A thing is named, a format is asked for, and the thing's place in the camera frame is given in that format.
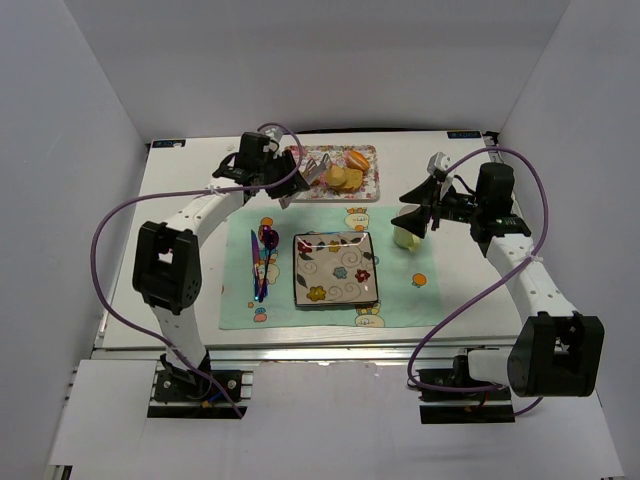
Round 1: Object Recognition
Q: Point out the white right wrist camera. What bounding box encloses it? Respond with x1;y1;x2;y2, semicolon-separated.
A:
427;152;451;182

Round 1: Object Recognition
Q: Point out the square floral plate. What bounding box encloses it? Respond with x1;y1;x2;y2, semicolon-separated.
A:
293;231;379;309

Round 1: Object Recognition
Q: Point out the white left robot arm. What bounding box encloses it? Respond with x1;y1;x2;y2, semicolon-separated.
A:
132;123;309;376

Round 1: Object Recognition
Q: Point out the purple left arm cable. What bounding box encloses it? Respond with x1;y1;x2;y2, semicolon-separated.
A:
89;122;305;419

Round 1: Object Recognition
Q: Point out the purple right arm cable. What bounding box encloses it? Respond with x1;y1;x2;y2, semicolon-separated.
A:
407;146;549;417

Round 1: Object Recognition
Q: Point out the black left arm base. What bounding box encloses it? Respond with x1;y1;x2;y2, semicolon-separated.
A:
147;354;253;420

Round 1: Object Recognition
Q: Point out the sliced bread piece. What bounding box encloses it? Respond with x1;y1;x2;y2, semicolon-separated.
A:
341;168;364;191

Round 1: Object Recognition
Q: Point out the orange striped bun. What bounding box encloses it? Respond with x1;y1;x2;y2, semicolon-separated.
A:
345;150;370;172

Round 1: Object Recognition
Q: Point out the green placemat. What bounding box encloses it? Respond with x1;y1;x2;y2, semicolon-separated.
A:
219;206;444;330

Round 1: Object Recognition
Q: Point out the round bread roll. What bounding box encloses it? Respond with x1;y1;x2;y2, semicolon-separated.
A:
325;165;347;188

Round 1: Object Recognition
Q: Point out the iridescent purple spoon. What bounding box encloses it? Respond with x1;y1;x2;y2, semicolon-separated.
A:
258;225;279;302

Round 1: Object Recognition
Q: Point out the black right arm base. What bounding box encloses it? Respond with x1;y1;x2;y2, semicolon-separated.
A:
411;354;515;425

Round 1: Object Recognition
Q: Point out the iridescent knife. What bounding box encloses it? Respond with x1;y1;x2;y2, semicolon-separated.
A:
251;231;260;301

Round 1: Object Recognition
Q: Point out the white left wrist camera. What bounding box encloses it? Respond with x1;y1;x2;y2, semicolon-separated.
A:
261;125;285;152

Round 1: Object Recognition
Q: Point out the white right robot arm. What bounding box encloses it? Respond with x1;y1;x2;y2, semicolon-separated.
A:
392;160;605;397

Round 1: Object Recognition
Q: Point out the yellow green mug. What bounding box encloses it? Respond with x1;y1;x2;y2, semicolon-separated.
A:
393;226;421;252

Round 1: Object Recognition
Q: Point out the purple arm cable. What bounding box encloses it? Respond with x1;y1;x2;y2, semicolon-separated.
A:
89;122;305;419
407;146;549;417

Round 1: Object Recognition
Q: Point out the floral serving tray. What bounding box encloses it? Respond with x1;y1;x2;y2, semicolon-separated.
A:
286;145;380;202

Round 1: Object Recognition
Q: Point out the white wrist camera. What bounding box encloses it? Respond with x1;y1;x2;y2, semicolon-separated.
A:
427;152;451;182
261;125;285;152

